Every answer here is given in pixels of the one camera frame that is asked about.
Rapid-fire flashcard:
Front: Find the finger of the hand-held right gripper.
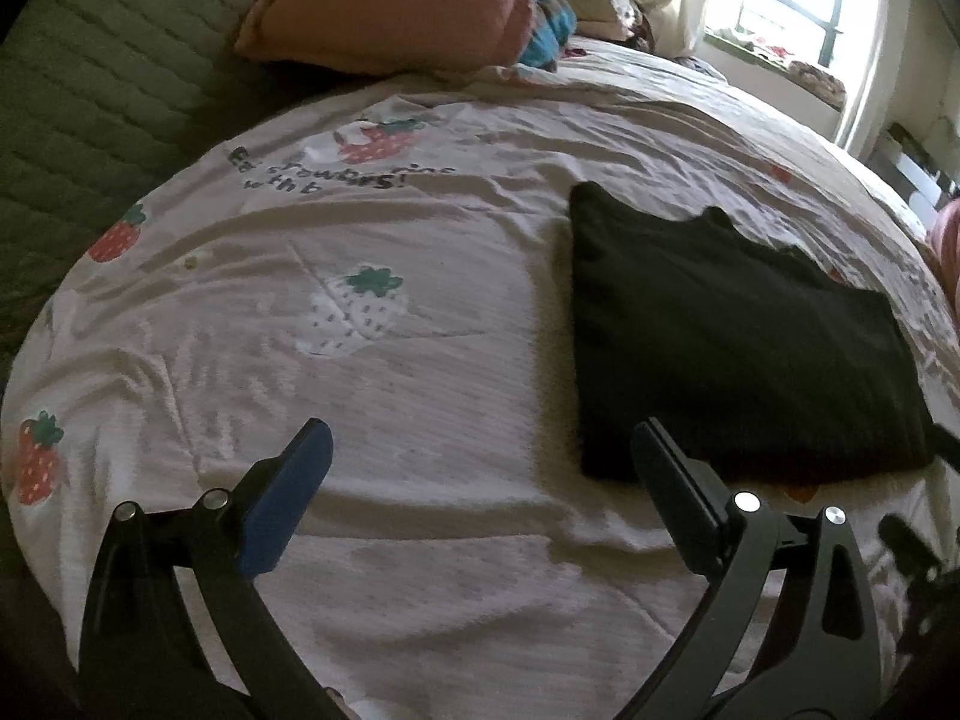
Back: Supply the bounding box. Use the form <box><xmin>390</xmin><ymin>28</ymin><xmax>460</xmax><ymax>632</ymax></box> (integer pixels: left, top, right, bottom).
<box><xmin>928</xmin><ymin>424</ymin><xmax>960</xmax><ymax>470</ymax></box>
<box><xmin>879</xmin><ymin>512</ymin><xmax>947</xmax><ymax>586</ymax></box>

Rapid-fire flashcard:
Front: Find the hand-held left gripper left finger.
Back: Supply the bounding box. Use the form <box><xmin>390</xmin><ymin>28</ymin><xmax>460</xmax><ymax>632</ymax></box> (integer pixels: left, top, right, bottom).
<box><xmin>75</xmin><ymin>418</ymin><xmax>335</xmax><ymax>720</ymax></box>

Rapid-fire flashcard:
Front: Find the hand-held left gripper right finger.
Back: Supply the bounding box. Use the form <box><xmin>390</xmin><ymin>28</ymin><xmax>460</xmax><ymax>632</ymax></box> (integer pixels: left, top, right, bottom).
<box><xmin>622</xmin><ymin>418</ymin><xmax>886</xmax><ymax>720</ymax></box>

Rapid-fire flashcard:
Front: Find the black shirt with orange trim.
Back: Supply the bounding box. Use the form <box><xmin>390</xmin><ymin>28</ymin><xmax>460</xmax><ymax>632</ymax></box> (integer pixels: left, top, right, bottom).
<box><xmin>568</xmin><ymin>181</ymin><xmax>935</xmax><ymax>485</ymax></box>

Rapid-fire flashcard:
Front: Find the white strawberry printed blanket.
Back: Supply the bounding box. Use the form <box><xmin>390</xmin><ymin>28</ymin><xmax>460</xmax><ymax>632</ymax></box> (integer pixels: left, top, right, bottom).
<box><xmin>0</xmin><ymin>34</ymin><xmax>960</xmax><ymax>720</ymax></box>

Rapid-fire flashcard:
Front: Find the pink cloth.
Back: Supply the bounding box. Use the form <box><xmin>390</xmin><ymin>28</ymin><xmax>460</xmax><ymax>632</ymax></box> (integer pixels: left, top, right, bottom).
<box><xmin>926</xmin><ymin>199</ymin><xmax>960</xmax><ymax>282</ymax></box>

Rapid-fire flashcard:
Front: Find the patterned cloth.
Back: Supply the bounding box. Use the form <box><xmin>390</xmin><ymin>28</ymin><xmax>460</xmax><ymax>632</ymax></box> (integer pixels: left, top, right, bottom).
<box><xmin>780</xmin><ymin>56</ymin><xmax>848</xmax><ymax>104</ymax></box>

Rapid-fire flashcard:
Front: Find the green quilted headboard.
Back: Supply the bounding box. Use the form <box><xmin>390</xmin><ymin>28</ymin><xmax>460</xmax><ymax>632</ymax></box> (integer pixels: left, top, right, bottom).
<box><xmin>0</xmin><ymin>0</ymin><xmax>391</xmax><ymax>383</ymax></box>

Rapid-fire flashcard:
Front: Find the pink pillow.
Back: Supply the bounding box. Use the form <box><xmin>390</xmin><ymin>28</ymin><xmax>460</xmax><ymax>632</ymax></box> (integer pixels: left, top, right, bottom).
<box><xmin>234</xmin><ymin>0</ymin><xmax>560</xmax><ymax>76</ymax></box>

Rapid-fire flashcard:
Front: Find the dark furniture frame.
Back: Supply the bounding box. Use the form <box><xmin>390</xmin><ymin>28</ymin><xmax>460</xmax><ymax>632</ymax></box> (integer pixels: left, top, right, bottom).
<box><xmin>870</xmin><ymin>120</ymin><xmax>960</xmax><ymax>203</ymax></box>

